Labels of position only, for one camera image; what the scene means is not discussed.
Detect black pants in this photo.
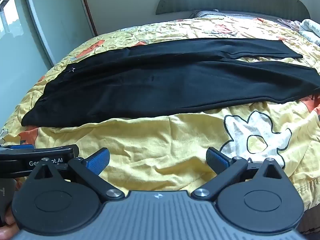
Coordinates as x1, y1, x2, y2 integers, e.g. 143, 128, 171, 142
21, 38, 320, 127

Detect person's left hand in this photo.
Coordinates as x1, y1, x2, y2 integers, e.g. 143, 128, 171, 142
0, 209, 20, 240

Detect white crumpled blanket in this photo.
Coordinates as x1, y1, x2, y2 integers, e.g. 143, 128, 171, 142
299, 19, 320, 43

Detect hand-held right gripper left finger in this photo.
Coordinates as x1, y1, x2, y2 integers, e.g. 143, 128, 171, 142
25, 148, 125, 201

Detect yellow floral quilt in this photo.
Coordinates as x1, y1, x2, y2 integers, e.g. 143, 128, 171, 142
0, 17, 320, 233

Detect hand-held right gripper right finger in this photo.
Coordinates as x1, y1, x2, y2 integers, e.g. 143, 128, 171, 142
192, 147, 291, 201

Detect glass wardrobe with flower decals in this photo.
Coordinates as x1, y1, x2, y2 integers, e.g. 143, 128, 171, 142
0, 0, 98, 130

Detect grey pillow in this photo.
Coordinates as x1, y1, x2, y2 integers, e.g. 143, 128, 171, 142
189, 9, 283, 22

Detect pink cloth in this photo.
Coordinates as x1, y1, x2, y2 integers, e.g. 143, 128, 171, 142
276, 17, 303, 32

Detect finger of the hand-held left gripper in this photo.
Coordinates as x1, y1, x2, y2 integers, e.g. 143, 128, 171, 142
0, 144, 73, 155

